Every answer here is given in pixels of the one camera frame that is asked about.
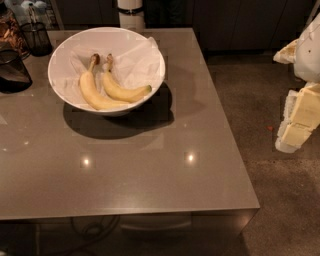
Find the white bowl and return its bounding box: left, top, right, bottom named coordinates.
left=48, top=27, right=166, bottom=116

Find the black mesh pen cup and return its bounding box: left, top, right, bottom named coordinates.
left=21, top=22, right=53, bottom=57

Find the glass jar with snacks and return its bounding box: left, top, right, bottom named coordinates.
left=0, top=0, right=29, bottom=57

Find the white cylinder bin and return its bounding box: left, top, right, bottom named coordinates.
left=117, top=0, right=145, bottom=31

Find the white paper napkin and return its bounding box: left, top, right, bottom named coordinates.
left=48, top=37, right=165, bottom=114

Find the black mesh tray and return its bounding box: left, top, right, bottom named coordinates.
left=0, top=49, right=32, bottom=93

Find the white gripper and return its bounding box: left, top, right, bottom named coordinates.
left=273, top=13, right=320, bottom=153

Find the yellow banana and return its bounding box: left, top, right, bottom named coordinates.
left=102, top=54, right=152, bottom=103
left=79, top=54, right=128, bottom=110

